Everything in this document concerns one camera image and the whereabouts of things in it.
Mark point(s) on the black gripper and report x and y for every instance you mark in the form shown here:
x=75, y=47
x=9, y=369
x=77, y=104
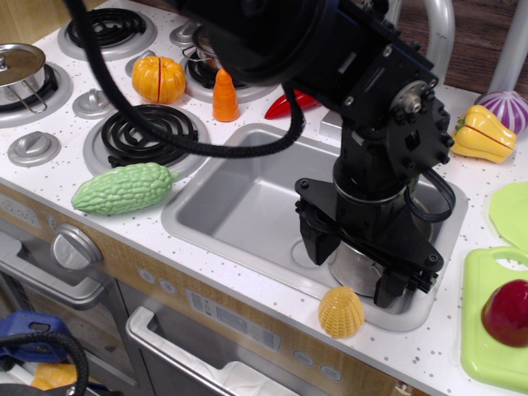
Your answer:
x=383, y=230

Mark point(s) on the yellow toy corn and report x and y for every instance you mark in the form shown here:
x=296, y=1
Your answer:
x=341, y=313

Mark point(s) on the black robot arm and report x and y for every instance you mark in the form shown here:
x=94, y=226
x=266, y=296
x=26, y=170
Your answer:
x=394, y=129

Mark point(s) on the steel pot in sink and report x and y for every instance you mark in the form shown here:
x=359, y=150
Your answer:
x=361, y=273

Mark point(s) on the steel pot on back burner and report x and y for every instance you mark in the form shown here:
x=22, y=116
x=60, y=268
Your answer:
x=201, y=52

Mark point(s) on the steel pot with lid left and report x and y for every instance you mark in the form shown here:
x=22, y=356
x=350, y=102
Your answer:
x=22, y=76

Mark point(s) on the red toy apple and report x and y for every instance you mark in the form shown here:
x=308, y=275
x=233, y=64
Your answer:
x=504, y=316

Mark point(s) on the green toy plate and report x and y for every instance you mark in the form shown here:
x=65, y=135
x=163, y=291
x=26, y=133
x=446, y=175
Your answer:
x=508, y=212

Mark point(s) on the red toy chili pepper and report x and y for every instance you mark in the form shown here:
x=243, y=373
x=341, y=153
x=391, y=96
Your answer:
x=281, y=107

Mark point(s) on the yellow toy bell pepper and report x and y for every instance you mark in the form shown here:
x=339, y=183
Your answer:
x=480, y=134

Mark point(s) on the orange toy carrot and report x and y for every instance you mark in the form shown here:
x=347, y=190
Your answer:
x=225, y=100

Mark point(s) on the purple toy onion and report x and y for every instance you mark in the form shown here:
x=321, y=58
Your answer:
x=509, y=107

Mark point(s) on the green toy bitter gourd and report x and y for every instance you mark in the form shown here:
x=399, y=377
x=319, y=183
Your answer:
x=124, y=189

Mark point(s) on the black front coil burner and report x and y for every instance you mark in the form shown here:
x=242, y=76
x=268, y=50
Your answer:
x=125, y=144

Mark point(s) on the black coil burner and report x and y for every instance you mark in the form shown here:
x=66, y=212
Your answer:
x=114, y=26
x=125, y=144

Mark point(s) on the silver toy faucet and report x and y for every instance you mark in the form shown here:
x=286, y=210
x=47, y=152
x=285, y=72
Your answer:
x=441, y=39

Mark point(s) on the orange toy pumpkin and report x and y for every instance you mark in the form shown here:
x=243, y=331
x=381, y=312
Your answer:
x=158, y=79

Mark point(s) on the silver oven dial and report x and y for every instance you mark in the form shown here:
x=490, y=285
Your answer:
x=73, y=250

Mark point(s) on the silver stove knob back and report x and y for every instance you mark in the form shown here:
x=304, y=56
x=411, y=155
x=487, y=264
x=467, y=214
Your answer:
x=182, y=35

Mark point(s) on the silver stove knob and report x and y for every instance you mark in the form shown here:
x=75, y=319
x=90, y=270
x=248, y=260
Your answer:
x=92, y=105
x=182, y=35
x=33, y=149

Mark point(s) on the silver stove knob middle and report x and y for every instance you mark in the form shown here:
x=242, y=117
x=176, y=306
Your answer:
x=92, y=105

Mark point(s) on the black back left coil burner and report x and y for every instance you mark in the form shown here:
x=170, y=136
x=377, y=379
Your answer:
x=114, y=26

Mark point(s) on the silver stove knob front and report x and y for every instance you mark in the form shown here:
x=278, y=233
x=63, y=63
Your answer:
x=33, y=149

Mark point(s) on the silver dishwasher handle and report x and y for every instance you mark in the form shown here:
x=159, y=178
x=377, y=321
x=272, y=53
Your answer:
x=236, y=378

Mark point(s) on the grey post right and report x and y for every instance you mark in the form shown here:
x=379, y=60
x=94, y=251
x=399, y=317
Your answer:
x=514, y=52

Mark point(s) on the silver oven door handle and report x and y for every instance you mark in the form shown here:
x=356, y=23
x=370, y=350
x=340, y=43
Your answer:
x=84, y=295

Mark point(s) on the blue tool with black hose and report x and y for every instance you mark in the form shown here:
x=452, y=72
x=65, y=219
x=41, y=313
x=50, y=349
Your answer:
x=38, y=337

